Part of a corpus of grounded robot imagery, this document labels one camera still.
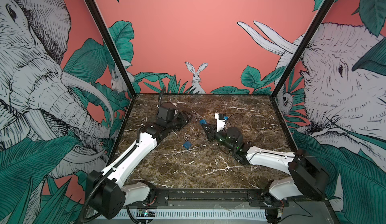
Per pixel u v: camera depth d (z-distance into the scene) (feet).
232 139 2.01
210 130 2.35
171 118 1.96
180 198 2.46
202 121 2.52
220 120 2.28
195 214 2.30
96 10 2.50
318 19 2.56
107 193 1.27
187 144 3.05
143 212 2.29
